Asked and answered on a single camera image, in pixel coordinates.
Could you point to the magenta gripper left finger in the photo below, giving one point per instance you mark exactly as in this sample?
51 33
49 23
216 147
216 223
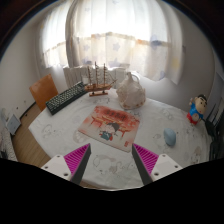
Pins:
70 167

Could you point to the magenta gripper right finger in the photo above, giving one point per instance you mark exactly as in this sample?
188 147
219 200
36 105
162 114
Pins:
151 166

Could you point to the red cartoon mouse pad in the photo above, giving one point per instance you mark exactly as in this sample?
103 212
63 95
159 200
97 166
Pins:
115 128

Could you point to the black mechanical keyboard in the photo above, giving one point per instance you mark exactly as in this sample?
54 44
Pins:
63 99

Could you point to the white box on floor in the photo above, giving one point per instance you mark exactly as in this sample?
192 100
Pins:
13 124

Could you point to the black chair at right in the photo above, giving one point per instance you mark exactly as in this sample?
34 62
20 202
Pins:
215 129

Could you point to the cartoon boy figurine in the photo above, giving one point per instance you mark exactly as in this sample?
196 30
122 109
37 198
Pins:
197 109

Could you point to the wooden model sailing ship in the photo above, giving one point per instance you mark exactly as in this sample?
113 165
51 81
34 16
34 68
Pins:
98 83

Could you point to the orange wooden chair back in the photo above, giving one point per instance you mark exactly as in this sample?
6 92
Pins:
43 90

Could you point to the white radiator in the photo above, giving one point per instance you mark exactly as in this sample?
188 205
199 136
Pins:
80 73

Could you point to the sheer white curtain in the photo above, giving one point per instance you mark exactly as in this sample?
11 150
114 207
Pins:
140 35

